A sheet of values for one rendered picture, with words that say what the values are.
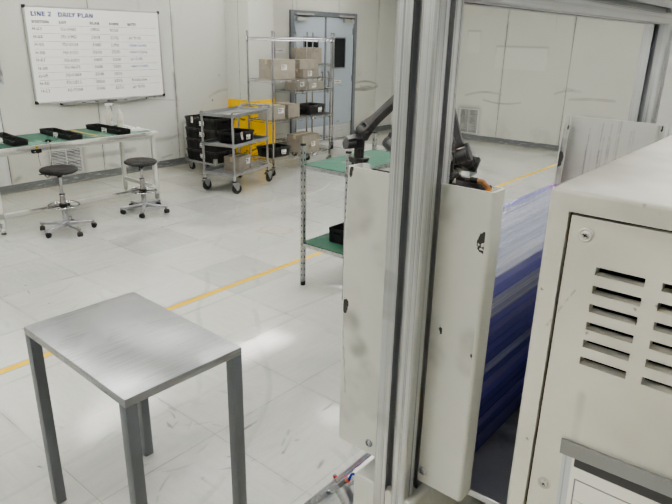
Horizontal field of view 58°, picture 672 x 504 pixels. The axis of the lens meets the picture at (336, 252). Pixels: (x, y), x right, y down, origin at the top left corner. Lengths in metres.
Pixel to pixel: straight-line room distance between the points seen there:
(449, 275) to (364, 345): 0.14
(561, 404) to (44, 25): 7.88
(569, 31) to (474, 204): 10.91
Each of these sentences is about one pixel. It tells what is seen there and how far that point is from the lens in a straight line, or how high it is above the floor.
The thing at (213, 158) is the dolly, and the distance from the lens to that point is 8.55.
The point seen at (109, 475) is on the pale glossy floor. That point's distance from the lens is 2.99.
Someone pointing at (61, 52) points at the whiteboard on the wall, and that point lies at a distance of 8.27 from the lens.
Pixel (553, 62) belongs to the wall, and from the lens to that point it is 11.49.
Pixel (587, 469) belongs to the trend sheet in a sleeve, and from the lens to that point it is 0.60.
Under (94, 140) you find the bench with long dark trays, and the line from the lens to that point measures 6.71.
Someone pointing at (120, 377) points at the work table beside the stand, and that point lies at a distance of 2.07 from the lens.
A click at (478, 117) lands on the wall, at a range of 12.08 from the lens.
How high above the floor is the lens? 1.83
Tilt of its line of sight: 20 degrees down
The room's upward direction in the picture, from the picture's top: 1 degrees clockwise
